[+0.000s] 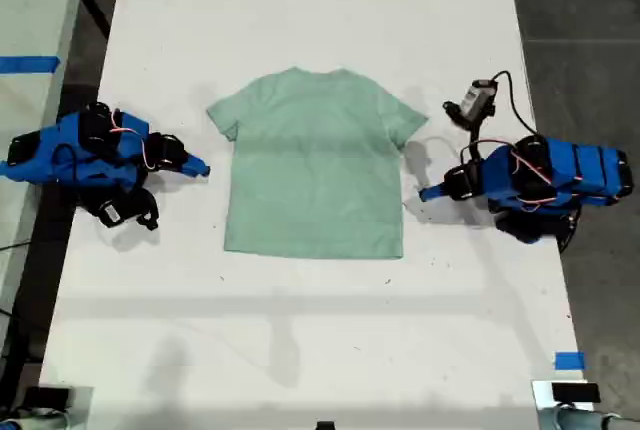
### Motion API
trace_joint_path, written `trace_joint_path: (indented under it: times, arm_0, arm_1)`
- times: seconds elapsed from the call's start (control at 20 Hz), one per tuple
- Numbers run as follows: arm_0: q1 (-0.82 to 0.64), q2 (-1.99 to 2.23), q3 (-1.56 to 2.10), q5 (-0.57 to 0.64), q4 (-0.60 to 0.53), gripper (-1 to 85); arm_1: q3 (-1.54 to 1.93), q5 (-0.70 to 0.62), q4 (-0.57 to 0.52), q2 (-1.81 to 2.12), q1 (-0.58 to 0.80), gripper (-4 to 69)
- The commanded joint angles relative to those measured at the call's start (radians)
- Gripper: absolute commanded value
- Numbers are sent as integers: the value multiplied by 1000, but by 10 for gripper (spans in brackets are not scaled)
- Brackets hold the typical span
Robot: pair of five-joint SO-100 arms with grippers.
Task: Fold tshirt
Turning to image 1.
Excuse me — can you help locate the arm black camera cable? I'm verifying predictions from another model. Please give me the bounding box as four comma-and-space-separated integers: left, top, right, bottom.
491, 69, 541, 139

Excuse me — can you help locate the small black box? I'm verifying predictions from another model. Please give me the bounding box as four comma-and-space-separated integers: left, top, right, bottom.
551, 382, 601, 404
23, 385, 71, 409

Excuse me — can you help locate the square blue tape patch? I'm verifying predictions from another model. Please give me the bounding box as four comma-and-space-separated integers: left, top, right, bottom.
554, 351, 586, 371

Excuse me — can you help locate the black arm base cable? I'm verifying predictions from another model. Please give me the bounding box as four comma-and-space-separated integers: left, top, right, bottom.
557, 209, 584, 255

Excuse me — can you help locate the pale green T-shirt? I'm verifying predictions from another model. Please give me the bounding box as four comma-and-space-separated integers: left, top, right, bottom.
206, 66, 430, 260

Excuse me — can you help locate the pale grey tube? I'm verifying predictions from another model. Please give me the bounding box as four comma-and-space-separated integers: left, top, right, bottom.
0, 410, 71, 430
537, 405, 624, 430

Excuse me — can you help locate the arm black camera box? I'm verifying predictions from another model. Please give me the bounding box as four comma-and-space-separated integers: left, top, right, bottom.
442, 78, 499, 124
96, 196, 130, 229

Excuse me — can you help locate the long blue tape strip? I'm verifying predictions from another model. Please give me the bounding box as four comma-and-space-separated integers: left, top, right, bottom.
0, 55, 62, 74

